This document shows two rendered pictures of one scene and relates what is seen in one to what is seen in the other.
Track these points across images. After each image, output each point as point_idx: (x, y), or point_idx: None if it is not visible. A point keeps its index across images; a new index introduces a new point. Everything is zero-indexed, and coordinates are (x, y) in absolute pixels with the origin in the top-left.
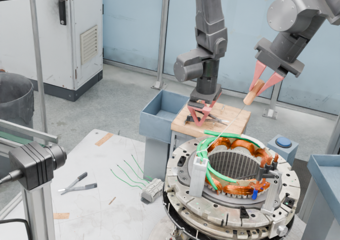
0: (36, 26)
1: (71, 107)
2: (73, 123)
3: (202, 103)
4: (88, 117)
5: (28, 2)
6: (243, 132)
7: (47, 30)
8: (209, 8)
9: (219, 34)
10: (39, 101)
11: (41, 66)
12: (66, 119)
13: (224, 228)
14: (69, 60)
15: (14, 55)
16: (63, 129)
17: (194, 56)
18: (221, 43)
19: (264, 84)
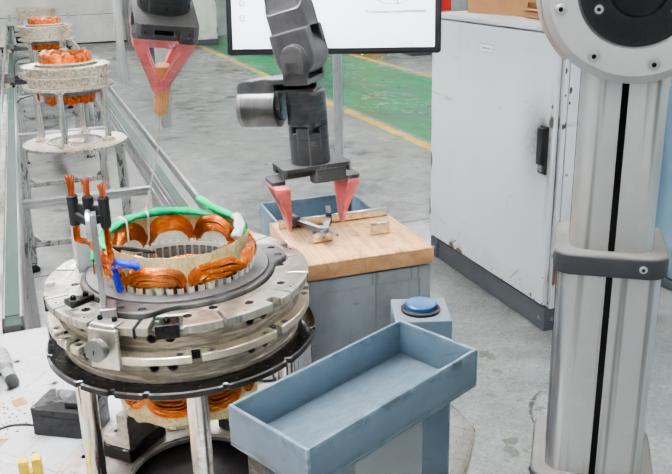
0: (338, 111)
1: (528, 337)
2: (506, 362)
3: (374, 218)
4: (543, 362)
5: (502, 130)
6: (404, 286)
7: (521, 183)
8: None
9: (290, 36)
10: (485, 312)
11: (506, 250)
12: (501, 352)
13: (60, 324)
14: (543, 244)
15: (475, 225)
16: (480, 365)
17: (260, 79)
18: (287, 53)
19: (166, 71)
